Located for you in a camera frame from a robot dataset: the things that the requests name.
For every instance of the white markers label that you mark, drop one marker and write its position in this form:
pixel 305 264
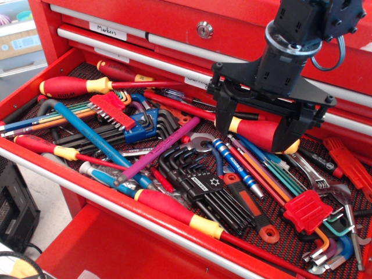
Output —
pixel 109 31

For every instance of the red folding tool right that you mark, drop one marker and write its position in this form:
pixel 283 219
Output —
pixel 349 165

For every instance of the black red small screwdriver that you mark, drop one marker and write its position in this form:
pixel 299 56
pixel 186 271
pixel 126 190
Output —
pixel 326 165

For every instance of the chrome adjustable wrench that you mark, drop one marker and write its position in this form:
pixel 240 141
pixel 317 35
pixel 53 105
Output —
pixel 321 185

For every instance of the red yellow wiha screwdriver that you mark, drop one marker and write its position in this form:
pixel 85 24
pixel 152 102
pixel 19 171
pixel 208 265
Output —
pixel 64 87

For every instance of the large blue hex key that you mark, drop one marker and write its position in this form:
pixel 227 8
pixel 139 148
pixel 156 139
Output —
pixel 86 131

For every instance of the red holder coloured hex keys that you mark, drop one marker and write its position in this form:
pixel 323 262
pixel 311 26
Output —
pixel 303 208

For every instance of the long red screwdriver shaft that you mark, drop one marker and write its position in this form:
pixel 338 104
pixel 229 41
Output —
pixel 180 106

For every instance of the red yellow screwdriver left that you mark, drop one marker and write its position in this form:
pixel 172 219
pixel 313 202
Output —
pixel 39 145

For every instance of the black torx key set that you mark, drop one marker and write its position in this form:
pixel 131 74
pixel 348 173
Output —
pixel 184 169

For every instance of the red black handled tool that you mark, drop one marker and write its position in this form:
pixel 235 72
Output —
pixel 266 231

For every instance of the black device on floor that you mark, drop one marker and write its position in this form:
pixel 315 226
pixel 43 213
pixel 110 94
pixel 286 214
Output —
pixel 19 213

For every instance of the clear handle screwdriver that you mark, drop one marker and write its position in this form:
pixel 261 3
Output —
pixel 175 95

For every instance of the red bit holder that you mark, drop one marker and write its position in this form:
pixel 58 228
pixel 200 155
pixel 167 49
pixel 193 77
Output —
pixel 111 108

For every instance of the blue white screwdriver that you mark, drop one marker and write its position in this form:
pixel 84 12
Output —
pixel 105 179

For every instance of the black red drawer liner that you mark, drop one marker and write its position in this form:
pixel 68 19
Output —
pixel 112 246

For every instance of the silver flat spanner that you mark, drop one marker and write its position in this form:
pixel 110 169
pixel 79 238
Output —
pixel 198 141

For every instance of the magenta hex key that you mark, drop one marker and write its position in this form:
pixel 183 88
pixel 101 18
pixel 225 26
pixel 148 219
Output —
pixel 161 147

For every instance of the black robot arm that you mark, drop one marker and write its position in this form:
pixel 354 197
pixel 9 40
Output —
pixel 307 23

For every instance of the silver cabinet lock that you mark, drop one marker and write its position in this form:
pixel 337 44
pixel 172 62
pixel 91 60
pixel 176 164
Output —
pixel 204 30

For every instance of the red yellow screwdriver front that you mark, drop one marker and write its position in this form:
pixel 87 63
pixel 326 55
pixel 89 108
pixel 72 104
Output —
pixel 168 206

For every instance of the red yellow screwdriver under gripper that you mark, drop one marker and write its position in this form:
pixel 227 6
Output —
pixel 261 133

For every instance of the red open drawer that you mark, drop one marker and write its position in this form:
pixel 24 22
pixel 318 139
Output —
pixel 80 62

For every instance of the red screwdriver back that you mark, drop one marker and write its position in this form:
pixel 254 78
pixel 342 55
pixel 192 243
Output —
pixel 119 72

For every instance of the blue holder black hex keys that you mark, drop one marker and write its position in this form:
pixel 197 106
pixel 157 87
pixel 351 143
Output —
pixel 151 122

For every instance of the blue bosch pen screwdriver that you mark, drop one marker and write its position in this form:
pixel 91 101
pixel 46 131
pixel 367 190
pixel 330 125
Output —
pixel 248 180

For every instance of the cardboard box on shelf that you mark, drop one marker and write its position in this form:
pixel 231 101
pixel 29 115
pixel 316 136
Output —
pixel 20 43

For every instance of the rainbow hex key set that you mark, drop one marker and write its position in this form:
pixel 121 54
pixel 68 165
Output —
pixel 56 119

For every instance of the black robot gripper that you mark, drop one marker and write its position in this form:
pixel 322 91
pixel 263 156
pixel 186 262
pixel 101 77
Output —
pixel 273 83

